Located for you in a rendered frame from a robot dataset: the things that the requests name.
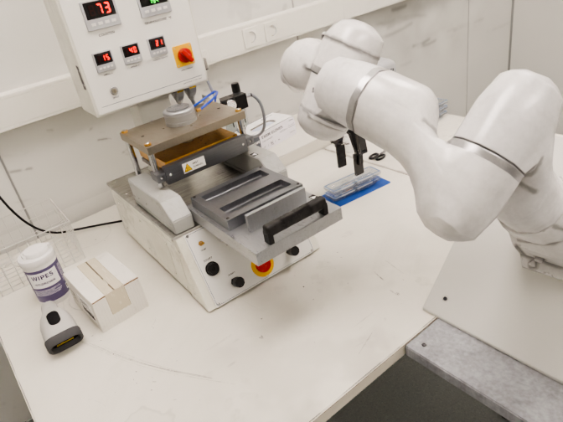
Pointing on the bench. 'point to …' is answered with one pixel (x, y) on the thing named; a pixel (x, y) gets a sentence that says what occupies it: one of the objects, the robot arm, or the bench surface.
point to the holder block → (242, 196)
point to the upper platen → (189, 146)
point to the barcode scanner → (58, 328)
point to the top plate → (182, 125)
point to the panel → (233, 265)
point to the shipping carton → (105, 290)
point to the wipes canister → (43, 273)
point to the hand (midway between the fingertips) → (349, 162)
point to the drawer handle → (294, 218)
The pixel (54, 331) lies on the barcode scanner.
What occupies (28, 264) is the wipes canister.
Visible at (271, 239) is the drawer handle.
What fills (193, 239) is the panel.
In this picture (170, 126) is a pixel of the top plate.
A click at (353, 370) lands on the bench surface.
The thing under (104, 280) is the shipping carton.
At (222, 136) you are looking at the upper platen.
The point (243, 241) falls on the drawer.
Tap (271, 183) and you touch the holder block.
